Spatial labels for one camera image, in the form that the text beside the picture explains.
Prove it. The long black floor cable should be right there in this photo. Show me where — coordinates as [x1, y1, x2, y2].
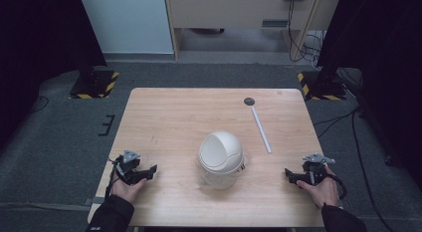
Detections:
[313, 105, 396, 232]

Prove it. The white wall panel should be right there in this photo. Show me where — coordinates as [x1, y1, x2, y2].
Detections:
[79, 0, 175, 55]

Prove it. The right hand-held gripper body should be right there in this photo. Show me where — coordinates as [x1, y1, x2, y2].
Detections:
[301, 152, 336, 187]

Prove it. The light wooden cabinet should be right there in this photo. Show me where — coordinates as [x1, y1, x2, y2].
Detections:
[164, 0, 342, 61]

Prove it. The right hand-held gripper cable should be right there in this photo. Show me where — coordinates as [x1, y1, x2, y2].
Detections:
[325, 173, 348, 201]

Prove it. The black curtain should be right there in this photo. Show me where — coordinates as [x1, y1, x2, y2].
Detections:
[316, 0, 422, 181]
[0, 0, 108, 150]

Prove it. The hand-held gripper cable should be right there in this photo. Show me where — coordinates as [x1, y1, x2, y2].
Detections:
[325, 173, 348, 201]
[105, 156, 121, 198]

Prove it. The white plastic stick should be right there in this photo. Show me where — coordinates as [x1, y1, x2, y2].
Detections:
[250, 106, 273, 154]

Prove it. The white swing-lid trash bin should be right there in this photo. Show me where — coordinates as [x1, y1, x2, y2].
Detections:
[197, 130, 247, 190]

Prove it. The white cable bundle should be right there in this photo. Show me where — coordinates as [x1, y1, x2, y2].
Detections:
[302, 30, 325, 71]

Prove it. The black hanging cable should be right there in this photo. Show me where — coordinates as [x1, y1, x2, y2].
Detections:
[286, 0, 320, 64]

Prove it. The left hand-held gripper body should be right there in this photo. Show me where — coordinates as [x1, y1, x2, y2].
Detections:
[113, 149, 142, 185]

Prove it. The black hazard-striped stand base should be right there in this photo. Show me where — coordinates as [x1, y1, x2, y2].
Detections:
[68, 69, 120, 101]
[297, 70, 348, 102]

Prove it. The person's left hand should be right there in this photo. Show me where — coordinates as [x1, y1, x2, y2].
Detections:
[110, 177, 148, 204]

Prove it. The person's right hand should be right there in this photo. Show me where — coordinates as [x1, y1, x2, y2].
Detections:
[296, 164, 340, 210]

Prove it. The left hand-held gripper cable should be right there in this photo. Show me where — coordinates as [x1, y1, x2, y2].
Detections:
[105, 156, 121, 198]

